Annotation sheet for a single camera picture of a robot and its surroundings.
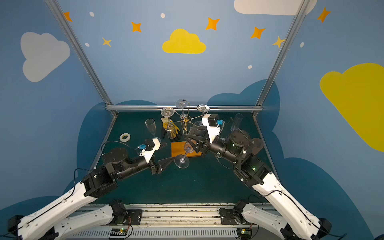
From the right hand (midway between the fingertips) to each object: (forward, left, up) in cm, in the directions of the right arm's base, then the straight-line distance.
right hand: (191, 130), depth 54 cm
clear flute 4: (+27, +7, -11) cm, 30 cm away
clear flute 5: (+19, +13, -10) cm, 26 cm away
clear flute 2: (-4, +5, -17) cm, 18 cm away
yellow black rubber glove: (+42, +24, -42) cm, 64 cm away
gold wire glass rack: (+23, +4, -13) cm, 26 cm away
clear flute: (+23, +26, -24) cm, 42 cm away
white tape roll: (+23, +49, -43) cm, 69 cm away
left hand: (-2, +9, -8) cm, 13 cm away
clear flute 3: (+25, -5, -12) cm, 29 cm away
